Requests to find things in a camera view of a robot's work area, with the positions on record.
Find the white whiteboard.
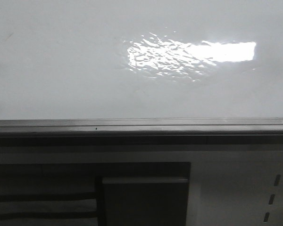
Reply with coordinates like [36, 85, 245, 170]
[0, 0, 283, 120]

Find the white perforated metal panel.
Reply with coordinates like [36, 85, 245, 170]
[191, 150, 283, 226]

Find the dark cabinet box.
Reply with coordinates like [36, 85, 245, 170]
[0, 162, 191, 226]

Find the grey aluminium whiteboard frame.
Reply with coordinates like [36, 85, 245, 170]
[0, 118, 283, 146]

